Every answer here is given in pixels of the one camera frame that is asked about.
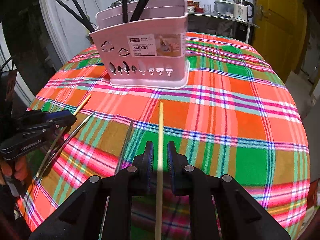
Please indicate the clear storage box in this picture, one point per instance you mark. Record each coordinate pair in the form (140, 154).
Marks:
(224, 8)

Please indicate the left hand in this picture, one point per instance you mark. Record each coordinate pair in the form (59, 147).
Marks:
(21, 169)

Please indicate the white electric kettle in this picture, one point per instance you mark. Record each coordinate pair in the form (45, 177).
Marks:
(240, 11)

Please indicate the steel kitchen table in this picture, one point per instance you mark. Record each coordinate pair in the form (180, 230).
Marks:
(214, 24)

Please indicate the red lid jar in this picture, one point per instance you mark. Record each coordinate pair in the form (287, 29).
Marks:
(194, 6)

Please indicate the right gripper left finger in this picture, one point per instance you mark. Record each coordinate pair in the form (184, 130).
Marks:
(144, 165)

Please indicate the pink plastic utensil basket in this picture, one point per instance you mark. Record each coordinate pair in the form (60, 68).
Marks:
(149, 52)

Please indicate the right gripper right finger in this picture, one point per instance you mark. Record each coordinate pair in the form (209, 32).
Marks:
(176, 165)

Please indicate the yellow wooden door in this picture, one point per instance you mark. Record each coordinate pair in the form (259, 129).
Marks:
(280, 37)

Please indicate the plaid tablecloth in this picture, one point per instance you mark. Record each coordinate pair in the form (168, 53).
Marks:
(235, 116)

